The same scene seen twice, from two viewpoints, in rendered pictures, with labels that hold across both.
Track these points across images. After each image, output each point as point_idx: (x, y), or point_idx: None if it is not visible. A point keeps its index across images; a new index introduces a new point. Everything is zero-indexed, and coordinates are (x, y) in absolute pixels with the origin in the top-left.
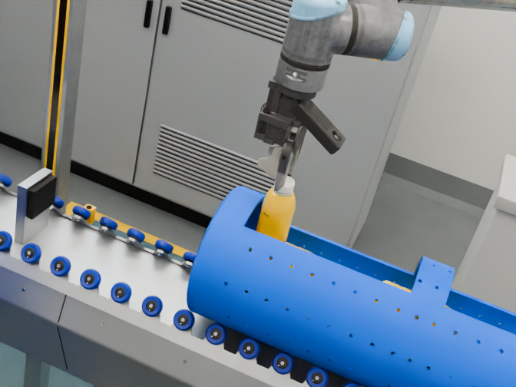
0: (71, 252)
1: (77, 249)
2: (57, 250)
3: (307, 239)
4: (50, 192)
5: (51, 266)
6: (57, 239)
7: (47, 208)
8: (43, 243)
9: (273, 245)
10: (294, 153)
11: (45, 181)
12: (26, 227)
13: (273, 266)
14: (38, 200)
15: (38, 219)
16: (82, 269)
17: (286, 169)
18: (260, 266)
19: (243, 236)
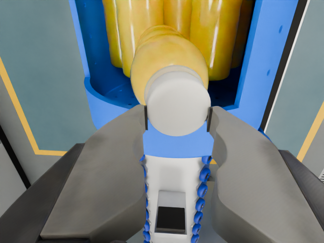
0: (174, 171)
1: (168, 170)
2: (178, 177)
3: (78, 0)
4: (164, 218)
5: (208, 177)
6: (167, 182)
7: (159, 203)
8: (176, 185)
9: (265, 36)
10: (144, 186)
11: (168, 230)
12: (183, 202)
13: (289, 15)
14: (179, 219)
15: (169, 201)
16: (187, 160)
17: (276, 159)
18: (284, 38)
19: (254, 95)
